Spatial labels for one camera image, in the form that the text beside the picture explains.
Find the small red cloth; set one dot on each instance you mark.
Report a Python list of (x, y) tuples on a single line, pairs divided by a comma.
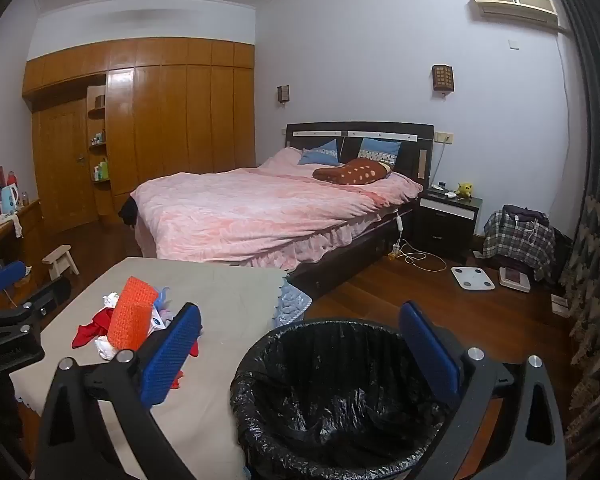
[(87, 332)]

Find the white bathroom scale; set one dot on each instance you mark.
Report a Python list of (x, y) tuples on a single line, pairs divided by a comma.
[(472, 277)]

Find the light blue kettle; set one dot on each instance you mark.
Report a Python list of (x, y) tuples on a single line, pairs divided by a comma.
[(9, 199)]

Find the blue pillow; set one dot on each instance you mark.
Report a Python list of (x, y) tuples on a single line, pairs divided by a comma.
[(377, 149), (320, 152)]

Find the white air conditioner pipe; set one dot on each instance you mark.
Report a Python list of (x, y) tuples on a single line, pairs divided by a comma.
[(566, 85)]

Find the beige air conditioner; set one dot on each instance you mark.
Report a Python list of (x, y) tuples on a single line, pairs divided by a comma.
[(512, 2)]

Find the white cloth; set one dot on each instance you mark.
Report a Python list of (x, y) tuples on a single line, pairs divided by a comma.
[(15, 222)]

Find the wooden wardrobe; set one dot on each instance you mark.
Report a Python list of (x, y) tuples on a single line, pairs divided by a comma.
[(180, 110)]

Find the dark wooden bed frame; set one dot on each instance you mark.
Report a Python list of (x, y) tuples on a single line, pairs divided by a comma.
[(325, 142)]

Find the dark jacket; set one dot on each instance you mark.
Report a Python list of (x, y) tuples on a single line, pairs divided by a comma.
[(525, 212)]

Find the green bottle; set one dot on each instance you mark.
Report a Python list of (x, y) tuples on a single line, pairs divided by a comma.
[(102, 169)]

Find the small white wooden stool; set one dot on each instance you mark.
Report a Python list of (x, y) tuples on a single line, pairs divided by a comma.
[(60, 260)]

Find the small jars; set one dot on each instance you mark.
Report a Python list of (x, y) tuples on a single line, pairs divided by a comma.
[(98, 136)]

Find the brown dotted pillow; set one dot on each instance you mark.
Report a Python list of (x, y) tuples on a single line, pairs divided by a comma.
[(352, 172)]

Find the small wooden wall lamp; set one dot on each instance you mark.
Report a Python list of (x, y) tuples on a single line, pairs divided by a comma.
[(283, 93)]

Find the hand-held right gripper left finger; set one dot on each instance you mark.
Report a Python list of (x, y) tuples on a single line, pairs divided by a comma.
[(172, 355)]

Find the flat box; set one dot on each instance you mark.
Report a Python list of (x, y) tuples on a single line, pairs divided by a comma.
[(560, 305)]

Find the beige wall socket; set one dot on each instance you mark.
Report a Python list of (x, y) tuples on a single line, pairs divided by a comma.
[(444, 136)]

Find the plaid cloth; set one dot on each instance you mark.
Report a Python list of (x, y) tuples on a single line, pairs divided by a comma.
[(517, 245)]

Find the dark nightstand with white trim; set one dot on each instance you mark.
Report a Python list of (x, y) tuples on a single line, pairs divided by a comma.
[(442, 220)]

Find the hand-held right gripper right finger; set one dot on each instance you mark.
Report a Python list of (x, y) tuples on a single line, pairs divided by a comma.
[(427, 355)]

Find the red bottle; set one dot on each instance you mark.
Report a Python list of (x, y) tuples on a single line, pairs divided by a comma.
[(12, 178)]

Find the wooden desk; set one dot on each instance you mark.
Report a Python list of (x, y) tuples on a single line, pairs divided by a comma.
[(10, 245)]

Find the black garment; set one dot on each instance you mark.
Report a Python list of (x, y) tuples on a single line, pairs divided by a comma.
[(128, 212)]

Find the grey patterned curtain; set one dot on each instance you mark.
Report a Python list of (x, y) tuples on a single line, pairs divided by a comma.
[(595, 160)]

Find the large wooden wall lamp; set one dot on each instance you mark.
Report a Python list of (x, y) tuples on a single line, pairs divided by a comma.
[(442, 77)]

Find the blue plastic bag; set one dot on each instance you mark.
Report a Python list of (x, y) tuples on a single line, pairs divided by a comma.
[(162, 294)]

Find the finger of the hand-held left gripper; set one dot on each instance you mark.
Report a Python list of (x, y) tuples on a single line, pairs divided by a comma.
[(47, 296), (5, 276)]

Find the yellow power strip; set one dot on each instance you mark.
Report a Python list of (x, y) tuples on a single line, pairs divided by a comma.
[(395, 252)]

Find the orange mesh sponge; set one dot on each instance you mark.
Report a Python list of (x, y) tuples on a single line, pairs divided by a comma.
[(130, 315)]

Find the white wall switch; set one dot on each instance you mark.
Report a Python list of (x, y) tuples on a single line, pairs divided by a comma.
[(514, 43)]

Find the scale with dark centre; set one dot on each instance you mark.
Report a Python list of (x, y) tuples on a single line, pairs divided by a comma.
[(514, 277)]

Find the bin with black bag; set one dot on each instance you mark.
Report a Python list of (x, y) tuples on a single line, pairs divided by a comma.
[(330, 385)]

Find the yellow plush toy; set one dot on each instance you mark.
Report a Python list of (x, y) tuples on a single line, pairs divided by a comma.
[(464, 189)]

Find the white printed carton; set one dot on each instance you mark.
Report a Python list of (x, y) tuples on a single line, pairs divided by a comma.
[(156, 321)]

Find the bed with pink blanket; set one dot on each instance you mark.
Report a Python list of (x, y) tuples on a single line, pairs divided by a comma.
[(255, 200)]

